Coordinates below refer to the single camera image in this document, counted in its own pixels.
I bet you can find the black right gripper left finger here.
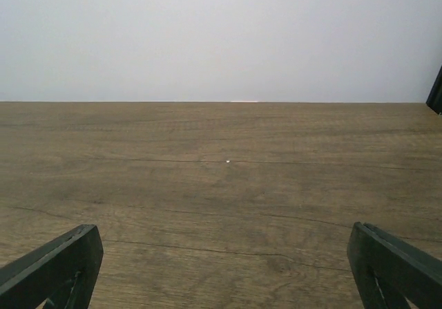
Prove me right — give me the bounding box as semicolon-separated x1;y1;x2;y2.
1;225;104;308

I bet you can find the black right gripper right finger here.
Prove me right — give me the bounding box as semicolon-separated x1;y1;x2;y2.
347;222;441;308

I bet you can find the black right frame post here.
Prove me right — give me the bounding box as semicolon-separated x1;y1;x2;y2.
426;68;442;115

